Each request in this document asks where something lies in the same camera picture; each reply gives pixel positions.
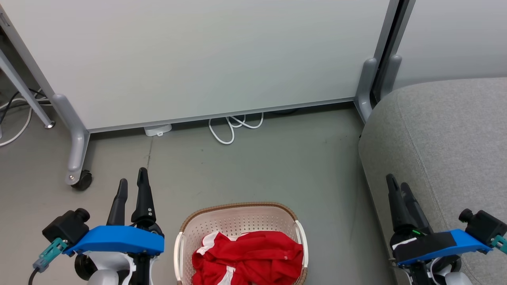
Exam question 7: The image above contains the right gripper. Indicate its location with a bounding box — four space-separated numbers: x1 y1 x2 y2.
386 173 472 285

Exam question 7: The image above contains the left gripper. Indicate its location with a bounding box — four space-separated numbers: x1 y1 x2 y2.
74 167 161 285

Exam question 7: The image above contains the red and white jersey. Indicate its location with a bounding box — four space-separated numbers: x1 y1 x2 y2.
192 231 304 285

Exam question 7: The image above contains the grey fabric sofa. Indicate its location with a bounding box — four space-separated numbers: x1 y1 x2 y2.
358 77 507 285

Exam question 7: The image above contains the black caster wheel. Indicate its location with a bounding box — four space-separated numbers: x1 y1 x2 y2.
71 170 93 192

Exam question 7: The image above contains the white power adapter under panel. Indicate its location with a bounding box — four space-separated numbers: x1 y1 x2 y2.
144 124 173 137

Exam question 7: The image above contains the grey partition leg with caster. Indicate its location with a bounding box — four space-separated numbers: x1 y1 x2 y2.
51 93 91 186

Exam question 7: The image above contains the cream laundry basket brown rim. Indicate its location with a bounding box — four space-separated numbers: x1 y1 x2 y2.
173 202 309 285

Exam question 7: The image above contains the grey metal table leg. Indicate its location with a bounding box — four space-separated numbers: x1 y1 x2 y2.
0 49 55 129

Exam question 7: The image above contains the wide white partition panel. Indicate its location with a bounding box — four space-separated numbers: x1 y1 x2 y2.
0 0 401 133

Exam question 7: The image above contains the narrow white partition panel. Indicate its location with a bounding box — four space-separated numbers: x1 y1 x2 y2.
392 0 507 90

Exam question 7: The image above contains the teal left camera connector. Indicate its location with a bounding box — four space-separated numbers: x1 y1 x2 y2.
33 237 68 273

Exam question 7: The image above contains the teal camera connector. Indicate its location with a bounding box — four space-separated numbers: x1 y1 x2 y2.
33 237 68 273
491 234 507 255

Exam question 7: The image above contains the teal right camera connector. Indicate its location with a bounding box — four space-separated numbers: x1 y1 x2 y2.
491 234 507 255

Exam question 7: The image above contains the looped white cable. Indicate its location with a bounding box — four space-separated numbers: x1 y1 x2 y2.
208 113 265 145

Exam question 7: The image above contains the long white floor cable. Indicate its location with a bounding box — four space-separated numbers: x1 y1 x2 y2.
0 97 34 147

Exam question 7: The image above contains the black floor cable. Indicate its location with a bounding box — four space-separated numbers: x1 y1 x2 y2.
0 89 52 124

